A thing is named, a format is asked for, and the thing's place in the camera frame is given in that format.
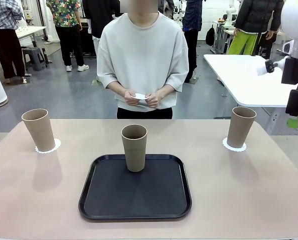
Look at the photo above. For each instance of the person in black top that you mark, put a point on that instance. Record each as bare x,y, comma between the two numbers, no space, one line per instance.
99,15

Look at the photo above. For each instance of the person in black printed trousers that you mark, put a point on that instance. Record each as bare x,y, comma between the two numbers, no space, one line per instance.
266,47

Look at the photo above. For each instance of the person in grey sweatshirt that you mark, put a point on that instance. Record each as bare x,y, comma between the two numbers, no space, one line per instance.
144,57

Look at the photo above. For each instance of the person in black puffer jacket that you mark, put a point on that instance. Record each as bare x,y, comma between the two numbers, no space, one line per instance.
256,15

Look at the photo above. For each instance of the person's right forearm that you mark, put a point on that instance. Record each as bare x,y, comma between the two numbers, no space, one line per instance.
116,88

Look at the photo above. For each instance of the black backpack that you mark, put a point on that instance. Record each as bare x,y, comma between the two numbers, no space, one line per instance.
210,36

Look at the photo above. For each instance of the grey background table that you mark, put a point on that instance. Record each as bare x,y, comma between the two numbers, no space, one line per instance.
220,37

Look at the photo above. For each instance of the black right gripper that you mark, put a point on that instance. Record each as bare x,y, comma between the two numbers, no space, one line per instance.
292,71

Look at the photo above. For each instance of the white background desk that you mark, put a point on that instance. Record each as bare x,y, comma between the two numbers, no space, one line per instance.
31,30

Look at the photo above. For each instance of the black plastic tray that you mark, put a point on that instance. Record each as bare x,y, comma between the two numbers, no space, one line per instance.
136,197

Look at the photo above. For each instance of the person in floral shirt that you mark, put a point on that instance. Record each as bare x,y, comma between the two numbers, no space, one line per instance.
64,12

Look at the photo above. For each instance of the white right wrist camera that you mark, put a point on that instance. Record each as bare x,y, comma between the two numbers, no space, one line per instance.
262,69

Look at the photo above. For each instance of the person in blue checked shirt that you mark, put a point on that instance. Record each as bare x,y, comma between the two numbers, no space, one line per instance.
191,15

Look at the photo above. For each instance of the thin black pole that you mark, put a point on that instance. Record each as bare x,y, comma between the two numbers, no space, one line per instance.
257,42

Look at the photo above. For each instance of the grey plastic stool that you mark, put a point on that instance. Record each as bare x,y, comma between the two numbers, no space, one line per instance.
32,51

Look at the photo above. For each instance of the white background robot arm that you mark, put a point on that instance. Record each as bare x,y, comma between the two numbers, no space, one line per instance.
230,15

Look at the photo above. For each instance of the white scalloped paper coaster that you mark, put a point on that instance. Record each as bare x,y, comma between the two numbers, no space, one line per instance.
58,145
139,96
224,143

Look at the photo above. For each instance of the person's right hand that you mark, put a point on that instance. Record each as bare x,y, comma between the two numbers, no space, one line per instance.
131,99

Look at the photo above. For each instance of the person's left hand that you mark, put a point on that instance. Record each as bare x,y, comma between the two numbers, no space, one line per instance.
154,100

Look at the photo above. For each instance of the large white table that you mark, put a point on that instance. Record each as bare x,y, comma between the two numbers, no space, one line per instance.
239,80

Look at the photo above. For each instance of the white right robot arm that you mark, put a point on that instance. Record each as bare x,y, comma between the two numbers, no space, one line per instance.
295,20

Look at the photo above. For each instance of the tall beige cup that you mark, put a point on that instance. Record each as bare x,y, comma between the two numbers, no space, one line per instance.
40,132
240,130
135,155

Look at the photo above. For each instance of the person's left forearm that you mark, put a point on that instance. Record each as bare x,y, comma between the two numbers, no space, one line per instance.
165,91

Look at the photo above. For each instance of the person in plaid shirt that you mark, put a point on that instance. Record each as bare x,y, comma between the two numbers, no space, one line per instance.
4,15

